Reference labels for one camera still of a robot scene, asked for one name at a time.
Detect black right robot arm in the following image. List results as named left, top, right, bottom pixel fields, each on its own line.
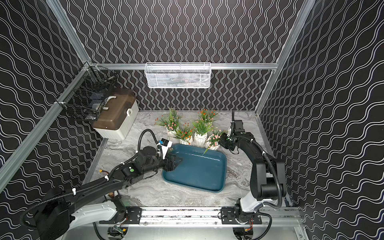
left=219, top=111, right=287, bottom=224

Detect back right potted plant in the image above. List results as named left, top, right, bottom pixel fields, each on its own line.
left=198, top=109, right=218, bottom=123

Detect white pot green plant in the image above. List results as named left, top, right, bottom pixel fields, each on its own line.
left=193, top=120, right=213, bottom=147

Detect back left potted plant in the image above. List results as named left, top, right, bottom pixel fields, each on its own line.
left=155, top=109, right=182, bottom=138

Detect teal plastic tray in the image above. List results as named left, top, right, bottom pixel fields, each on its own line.
left=162, top=144, right=227, bottom=193

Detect red flower potted plant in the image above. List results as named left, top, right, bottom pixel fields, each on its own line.
left=175, top=123, right=194, bottom=145

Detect brown lid storage box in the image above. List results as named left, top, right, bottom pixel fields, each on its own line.
left=92, top=88, right=139, bottom=140

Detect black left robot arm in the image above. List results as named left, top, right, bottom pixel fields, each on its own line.
left=20, top=129, right=183, bottom=240

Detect white pot pink flowers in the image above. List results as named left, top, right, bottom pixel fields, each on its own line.
left=204, top=128, right=227, bottom=154

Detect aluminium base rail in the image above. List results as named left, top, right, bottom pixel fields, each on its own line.
left=60, top=201, right=308, bottom=240

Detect white wire wall basket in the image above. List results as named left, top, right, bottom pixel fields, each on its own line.
left=144, top=62, right=212, bottom=89

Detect black wire wall basket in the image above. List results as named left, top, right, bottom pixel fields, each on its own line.
left=55, top=62, right=118, bottom=122

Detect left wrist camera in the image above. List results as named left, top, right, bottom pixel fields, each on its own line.
left=157, top=139, right=173, bottom=159

